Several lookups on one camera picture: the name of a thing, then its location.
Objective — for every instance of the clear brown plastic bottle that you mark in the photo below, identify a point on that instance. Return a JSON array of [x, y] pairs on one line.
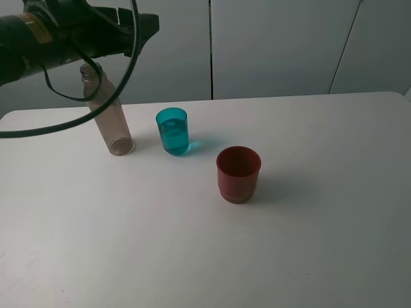
[[111, 123]]

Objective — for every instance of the teal translucent plastic cup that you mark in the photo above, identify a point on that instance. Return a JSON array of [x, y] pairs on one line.
[[173, 129]]

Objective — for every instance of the red plastic cup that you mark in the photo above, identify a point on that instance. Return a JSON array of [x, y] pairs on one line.
[[238, 169]]

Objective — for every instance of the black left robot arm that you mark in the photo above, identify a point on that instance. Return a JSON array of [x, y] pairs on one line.
[[50, 34]]

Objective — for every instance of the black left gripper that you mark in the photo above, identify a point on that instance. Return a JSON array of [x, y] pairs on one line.
[[96, 30]]

